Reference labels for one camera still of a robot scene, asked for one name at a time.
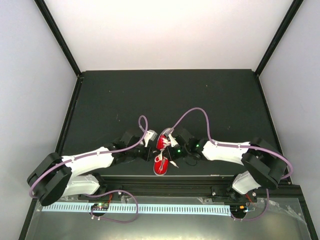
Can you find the left controller circuit board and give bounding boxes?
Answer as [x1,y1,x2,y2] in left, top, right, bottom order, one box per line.
[91,202,109,211]

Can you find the white shoelace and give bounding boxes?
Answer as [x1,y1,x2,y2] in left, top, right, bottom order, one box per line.
[153,133,178,175]

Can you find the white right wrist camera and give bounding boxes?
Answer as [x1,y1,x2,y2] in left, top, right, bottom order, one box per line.
[163,128,178,147]

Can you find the black front mounting rail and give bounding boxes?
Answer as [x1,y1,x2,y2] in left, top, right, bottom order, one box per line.
[74,174,301,203]

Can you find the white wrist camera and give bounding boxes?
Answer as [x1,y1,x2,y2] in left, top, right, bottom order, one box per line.
[143,129,158,147]
[163,128,178,147]

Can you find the white slotted cable duct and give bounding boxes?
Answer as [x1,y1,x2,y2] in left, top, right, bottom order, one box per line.
[42,202,231,217]

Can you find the controller circuit board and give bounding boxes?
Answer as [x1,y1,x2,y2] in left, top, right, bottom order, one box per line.
[91,202,109,211]
[232,205,251,213]

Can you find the black aluminium frame post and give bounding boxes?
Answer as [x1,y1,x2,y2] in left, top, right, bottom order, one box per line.
[34,0,82,77]
[254,0,304,77]

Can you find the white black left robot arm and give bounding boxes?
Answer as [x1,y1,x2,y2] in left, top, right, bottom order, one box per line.
[27,130,157,207]

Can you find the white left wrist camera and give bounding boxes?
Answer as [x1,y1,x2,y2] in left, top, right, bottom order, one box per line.
[143,129,158,147]

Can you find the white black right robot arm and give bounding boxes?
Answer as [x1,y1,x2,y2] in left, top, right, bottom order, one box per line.
[163,128,289,202]

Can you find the black frame rail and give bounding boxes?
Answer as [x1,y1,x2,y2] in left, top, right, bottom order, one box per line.
[18,72,84,240]
[253,72,320,240]

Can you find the red canvas sneaker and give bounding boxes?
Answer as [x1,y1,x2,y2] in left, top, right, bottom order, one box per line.
[153,128,172,176]

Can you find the black aluminium frame post right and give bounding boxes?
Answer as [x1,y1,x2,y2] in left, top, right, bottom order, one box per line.
[254,0,304,77]

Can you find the right controller circuit board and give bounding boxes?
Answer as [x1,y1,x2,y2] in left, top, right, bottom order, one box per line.
[232,205,251,213]

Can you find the black aluminium frame post left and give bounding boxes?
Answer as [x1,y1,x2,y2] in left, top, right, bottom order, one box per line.
[34,0,82,77]

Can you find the black frame rail right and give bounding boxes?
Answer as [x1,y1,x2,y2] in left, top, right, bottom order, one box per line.
[253,72,320,240]

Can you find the black frame rail left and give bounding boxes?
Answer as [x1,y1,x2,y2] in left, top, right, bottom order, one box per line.
[18,72,84,240]

